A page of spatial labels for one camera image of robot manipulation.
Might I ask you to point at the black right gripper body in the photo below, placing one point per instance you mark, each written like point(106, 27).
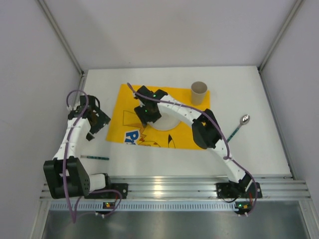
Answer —
point(146, 116)

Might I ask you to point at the cream round plate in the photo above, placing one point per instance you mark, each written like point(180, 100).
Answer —
point(165, 123)

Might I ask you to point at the fork with teal handle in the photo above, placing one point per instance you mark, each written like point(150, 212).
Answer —
point(94, 157)

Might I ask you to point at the beige paper cup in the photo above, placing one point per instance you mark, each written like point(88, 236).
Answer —
point(198, 92)

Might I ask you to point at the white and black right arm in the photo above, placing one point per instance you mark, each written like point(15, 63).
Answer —
point(206, 132)

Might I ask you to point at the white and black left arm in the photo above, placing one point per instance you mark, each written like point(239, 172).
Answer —
point(65, 170)

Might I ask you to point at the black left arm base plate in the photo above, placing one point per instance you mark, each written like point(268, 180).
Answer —
point(109, 192)

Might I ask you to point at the perforated grey cable duct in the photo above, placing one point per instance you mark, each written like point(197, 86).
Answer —
point(132, 206)

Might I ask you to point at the spoon with teal handle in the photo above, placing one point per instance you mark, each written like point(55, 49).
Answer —
point(243, 121)

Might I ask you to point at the left aluminium corner post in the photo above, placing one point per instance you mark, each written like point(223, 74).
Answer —
point(54, 24)

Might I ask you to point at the aluminium corner post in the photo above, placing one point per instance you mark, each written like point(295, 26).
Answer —
point(54, 24)
point(297, 5)

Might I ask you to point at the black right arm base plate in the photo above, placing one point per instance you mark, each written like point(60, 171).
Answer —
point(229, 190)

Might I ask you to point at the right aluminium corner post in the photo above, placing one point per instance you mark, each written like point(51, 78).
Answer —
point(297, 5)

